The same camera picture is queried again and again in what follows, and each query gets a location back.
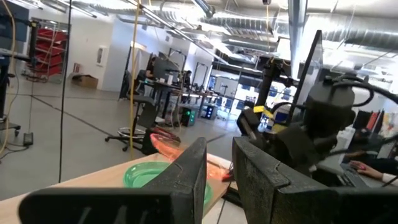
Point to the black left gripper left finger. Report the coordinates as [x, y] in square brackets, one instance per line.
[183, 186]

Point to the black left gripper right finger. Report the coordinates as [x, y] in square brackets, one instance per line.
[280, 199]

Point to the green divided plastic plate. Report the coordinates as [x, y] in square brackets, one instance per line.
[143, 174]

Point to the orange plastic plate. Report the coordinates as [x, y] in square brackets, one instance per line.
[168, 146]

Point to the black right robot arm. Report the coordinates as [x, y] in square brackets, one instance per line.
[329, 105]

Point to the dark grey desk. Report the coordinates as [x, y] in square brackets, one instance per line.
[331, 161]

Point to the yellow tape tag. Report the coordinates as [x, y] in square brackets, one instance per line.
[261, 110]

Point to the black computer keyboard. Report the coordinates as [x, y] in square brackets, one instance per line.
[351, 177]

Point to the black computer green lights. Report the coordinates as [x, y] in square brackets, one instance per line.
[188, 116]

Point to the black computer blue lights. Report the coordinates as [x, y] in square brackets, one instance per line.
[210, 112]

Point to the person's hand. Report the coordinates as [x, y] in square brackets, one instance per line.
[365, 169]

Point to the black office chair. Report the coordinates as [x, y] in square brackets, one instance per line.
[146, 115]

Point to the black computer monitor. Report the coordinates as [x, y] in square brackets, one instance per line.
[312, 62]

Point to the black office desk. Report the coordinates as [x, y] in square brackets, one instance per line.
[161, 85]

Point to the person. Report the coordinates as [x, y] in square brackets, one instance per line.
[150, 68]
[187, 77]

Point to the brown cardboard box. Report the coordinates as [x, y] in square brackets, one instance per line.
[85, 81]

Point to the black power adapter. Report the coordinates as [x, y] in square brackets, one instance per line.
[28, 139]

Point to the red bin storage rack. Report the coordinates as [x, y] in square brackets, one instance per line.
[51, 46]

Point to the black equipment stand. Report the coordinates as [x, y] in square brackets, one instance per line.
[3, 77]

